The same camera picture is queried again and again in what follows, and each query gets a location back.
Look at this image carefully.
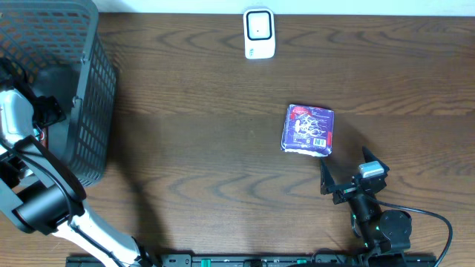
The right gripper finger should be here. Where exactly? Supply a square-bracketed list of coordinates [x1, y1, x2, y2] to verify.
[320, 159, 335, 195]
[362, 146, 390, 172]

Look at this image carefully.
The purple tissue pack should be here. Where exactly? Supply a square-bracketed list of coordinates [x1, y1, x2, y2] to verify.
[281, 104, 335, 157]

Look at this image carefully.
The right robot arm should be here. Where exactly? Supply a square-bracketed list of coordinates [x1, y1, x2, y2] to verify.
[321, 147, 412, 265]

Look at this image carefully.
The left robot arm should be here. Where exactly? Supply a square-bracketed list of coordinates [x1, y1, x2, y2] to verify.
[1, 58, 162, 266]

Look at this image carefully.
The white barcode scanner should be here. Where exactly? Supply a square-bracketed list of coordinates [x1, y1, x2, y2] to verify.
[243, 8, 276, 59]

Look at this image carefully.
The dark grey plastic basket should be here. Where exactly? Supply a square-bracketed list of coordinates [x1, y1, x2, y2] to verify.
[1, 0, 117, 186]

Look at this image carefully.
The black mounting rail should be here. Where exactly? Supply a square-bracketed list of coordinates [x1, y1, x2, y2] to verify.
[65, 252, 438, 267]

